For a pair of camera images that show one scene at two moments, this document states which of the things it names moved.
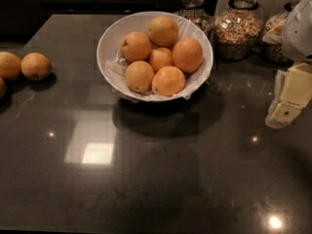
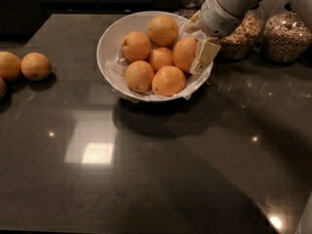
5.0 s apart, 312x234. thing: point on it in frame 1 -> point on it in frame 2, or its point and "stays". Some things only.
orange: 139,76 stays
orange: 187,55 stays
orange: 10,65 stays
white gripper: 298,36 -> 215,18
